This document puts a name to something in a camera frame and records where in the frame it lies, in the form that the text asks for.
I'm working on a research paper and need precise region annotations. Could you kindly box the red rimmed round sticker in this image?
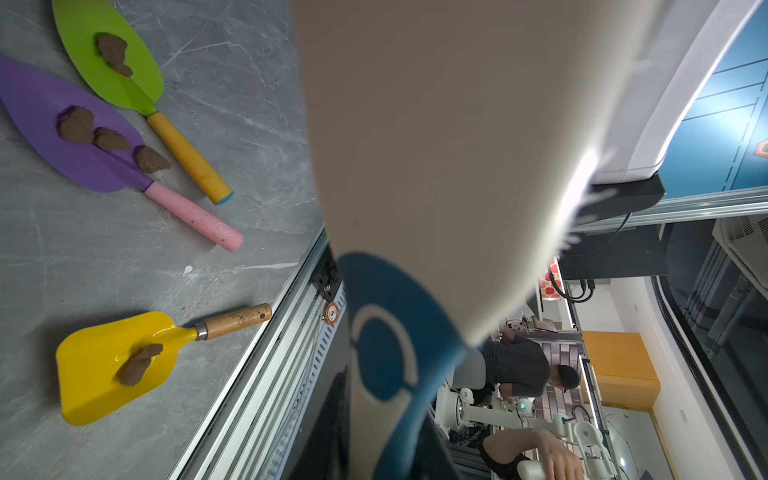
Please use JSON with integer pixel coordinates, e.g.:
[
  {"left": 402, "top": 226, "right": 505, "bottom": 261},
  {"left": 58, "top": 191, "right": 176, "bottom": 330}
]
[{"left": 324, "top": 302, "right": 340, "bottom": 326}]

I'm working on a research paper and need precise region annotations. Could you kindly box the person in dark shirt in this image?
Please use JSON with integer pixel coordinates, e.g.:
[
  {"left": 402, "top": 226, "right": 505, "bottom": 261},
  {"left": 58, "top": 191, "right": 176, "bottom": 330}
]
[{"left": 473, "top": 328, "right": 581, "bottom": 406}]

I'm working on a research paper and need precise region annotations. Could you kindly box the scrub brush blue white handle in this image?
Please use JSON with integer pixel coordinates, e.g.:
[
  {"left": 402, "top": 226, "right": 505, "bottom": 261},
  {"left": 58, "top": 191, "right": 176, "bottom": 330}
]
[{"left": 293, "top": 1, "right": 661, "bottom": 479}]

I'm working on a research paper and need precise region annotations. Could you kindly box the second person forearm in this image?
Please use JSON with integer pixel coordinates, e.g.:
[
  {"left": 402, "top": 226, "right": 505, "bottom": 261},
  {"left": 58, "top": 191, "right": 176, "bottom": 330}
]
[{"left": 478, "top": 428, "right": 585, "bottom": 480}]

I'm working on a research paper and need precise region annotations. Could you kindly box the yellow scoop wooden handle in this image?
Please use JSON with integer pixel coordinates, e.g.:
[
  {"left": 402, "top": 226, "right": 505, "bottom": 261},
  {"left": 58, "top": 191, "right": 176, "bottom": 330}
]
[{"left": 55, "top": 304, "right": 272, "bottom": 426}]

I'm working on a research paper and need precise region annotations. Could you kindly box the green leaf trowel yellow handle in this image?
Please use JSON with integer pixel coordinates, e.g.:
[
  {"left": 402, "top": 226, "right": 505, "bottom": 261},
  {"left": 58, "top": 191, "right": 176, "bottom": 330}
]
[{"left": 52, "top": 0, "right": 233, "bottom": 205}]

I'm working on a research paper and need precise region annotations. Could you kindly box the purple trowel pink handle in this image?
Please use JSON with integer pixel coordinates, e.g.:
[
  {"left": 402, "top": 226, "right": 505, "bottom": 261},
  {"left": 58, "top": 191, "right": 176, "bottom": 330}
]
[{"left": 1, "top": 58, "right": 244, "bottom": 252}]

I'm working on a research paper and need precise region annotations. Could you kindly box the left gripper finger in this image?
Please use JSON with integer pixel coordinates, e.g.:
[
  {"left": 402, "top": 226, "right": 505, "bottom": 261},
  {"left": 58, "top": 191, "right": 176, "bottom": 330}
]
[{"left": 286, "top": 368, "right": 349, "bottom": 479}]

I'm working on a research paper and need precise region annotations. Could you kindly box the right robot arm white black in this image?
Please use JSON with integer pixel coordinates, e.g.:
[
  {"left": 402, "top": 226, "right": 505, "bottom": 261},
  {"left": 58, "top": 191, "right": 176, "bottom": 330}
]
[{"left": 557, "top": 1, "right": 760, "bottom": 280}]

